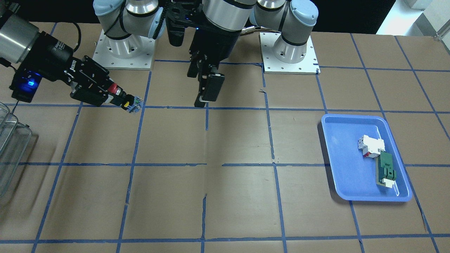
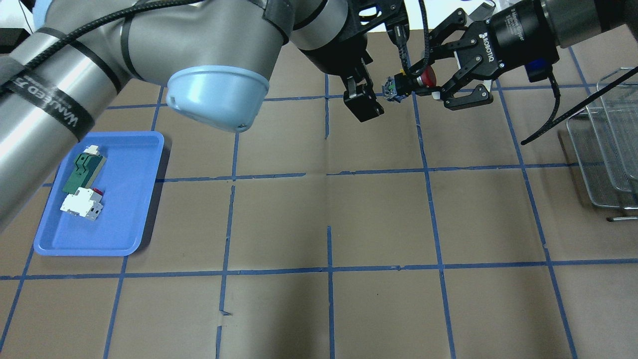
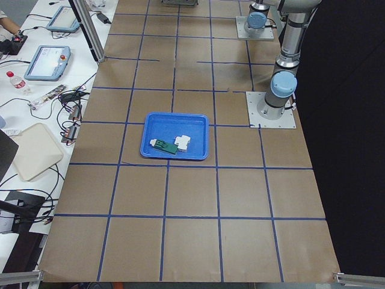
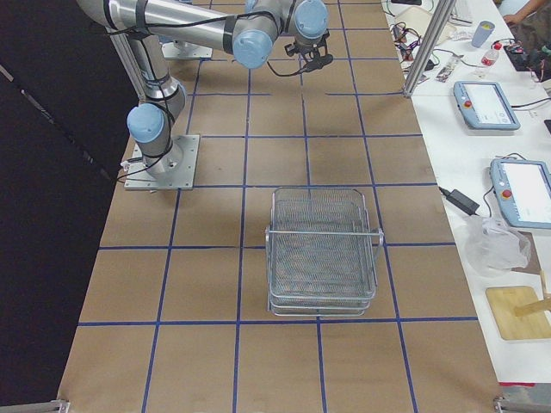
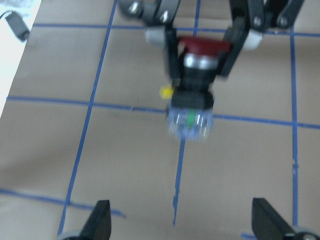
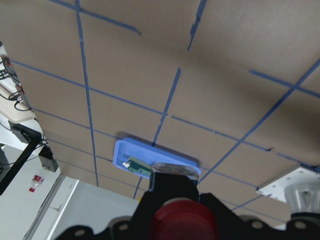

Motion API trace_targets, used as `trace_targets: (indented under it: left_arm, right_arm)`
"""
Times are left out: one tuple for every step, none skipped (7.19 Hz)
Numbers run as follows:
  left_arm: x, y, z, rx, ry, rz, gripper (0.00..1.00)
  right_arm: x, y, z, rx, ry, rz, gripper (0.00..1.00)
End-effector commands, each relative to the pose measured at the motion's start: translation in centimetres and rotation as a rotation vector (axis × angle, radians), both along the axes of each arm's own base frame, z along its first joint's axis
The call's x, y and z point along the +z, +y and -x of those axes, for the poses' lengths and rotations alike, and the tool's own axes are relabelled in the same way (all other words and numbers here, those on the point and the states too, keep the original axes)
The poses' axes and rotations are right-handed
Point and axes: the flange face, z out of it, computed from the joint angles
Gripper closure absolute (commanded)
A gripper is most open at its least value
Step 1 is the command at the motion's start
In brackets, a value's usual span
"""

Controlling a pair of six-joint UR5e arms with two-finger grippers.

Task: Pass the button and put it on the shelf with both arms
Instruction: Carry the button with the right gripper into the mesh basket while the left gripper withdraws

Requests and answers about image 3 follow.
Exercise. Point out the white circuit breaker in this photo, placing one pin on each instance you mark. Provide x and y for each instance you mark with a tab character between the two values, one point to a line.
182	142

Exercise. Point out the green white terminal block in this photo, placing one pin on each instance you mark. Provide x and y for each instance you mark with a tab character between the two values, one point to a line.
164	146

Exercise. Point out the blue plastic tray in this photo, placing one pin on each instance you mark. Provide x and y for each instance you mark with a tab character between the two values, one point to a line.
167	126

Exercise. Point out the black power adapter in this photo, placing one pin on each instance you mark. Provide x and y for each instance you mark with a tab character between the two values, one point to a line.
104	19

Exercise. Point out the beige plastic tray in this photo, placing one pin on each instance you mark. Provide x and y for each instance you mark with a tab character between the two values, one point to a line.
38	150

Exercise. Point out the near teach pendant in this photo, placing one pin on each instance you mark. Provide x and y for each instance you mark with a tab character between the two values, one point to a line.
48	63

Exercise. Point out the teach pendant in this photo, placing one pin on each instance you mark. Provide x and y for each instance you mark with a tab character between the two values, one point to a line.
64	20
48	63

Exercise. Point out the far teach pendant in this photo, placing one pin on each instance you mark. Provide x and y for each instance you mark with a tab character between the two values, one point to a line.
64	20

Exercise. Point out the clear plastic water bottle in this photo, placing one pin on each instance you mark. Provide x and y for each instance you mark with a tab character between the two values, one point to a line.
18	83

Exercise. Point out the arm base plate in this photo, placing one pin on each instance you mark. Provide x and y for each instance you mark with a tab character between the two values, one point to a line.
261	115
260	34

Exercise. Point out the aluminium frame post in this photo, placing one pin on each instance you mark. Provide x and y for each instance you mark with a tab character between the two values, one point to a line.
83	17

